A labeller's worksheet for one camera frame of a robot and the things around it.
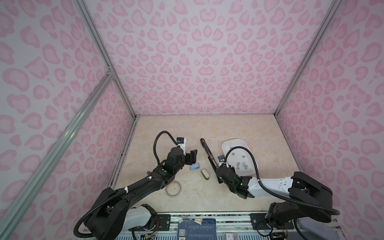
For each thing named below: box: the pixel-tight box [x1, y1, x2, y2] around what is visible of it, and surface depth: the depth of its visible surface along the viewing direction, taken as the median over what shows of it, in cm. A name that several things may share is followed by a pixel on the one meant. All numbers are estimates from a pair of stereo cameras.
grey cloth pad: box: [299, 217, 340, 240], surface depth 69 cm
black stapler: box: [200, 138, 223, 184], surface depth 98 cm
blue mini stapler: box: [190, 162, 200, 171], surface depth 92 cm
